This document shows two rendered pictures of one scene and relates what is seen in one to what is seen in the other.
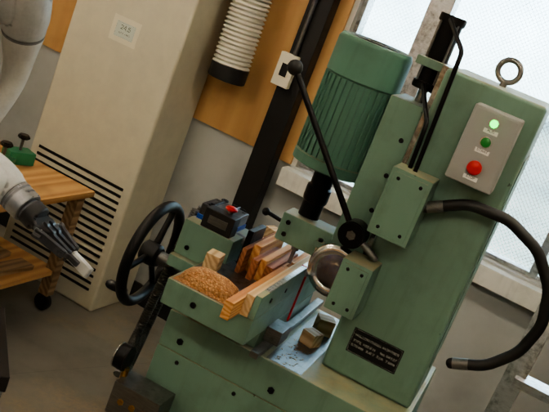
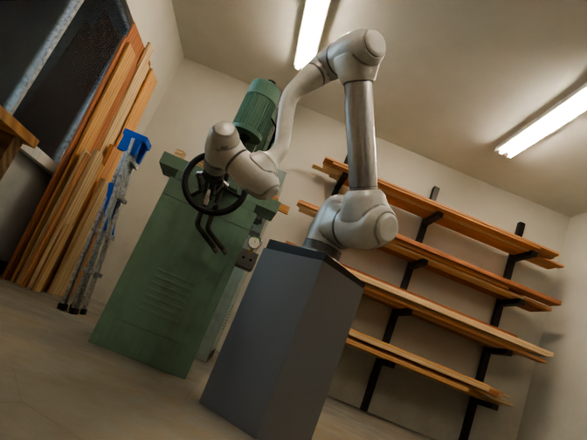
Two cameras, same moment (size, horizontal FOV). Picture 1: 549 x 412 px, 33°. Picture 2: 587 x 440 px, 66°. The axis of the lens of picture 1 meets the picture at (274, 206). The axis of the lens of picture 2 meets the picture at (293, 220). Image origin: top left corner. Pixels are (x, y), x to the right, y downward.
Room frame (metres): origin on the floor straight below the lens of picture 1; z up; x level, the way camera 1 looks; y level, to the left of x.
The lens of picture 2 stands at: (2.50, 2.15, 0.30)
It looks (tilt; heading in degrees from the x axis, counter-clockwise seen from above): 14 degrees up; 249
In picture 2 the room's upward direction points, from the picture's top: 22 degrees clockwise
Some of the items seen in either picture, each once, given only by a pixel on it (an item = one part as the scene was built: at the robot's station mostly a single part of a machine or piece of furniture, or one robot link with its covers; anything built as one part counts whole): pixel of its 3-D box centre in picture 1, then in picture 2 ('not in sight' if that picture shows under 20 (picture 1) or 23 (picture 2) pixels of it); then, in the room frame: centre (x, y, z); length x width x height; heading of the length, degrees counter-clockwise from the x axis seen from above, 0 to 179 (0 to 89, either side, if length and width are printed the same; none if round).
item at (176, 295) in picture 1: (238, 272); (220, 185); (2.11, 0.02, 0.87); 0.61 x 0.30 x 0.06; 165
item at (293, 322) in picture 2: not in sight; (285, 342); (1.75, 0.58, 0.30); 0.30 x 0.30 x 0.60; 25
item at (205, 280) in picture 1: (212, 279); not in sight; (1.86, 0.07, 0.92); 0.14 x 0.09 x 0.04; 75
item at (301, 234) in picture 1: (308, 237); not in sight; (2.08, -0.10, 1.03); 0.14 x 0.07 x 0.09; 75
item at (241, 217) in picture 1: (223, 215); not in sight; (2.12, 0.11, 0.99); 0.13 x 0.11 x 0.06; 165
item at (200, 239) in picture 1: (214, 241); not in sight; (2.13, 0.10, 0.91); 0.15 x 0.14 x 0.09; 165
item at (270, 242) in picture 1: (265, 252); not in sight; (2.14, -0.02, 0.94); 0.18 x 0.02 x 0.07; 165
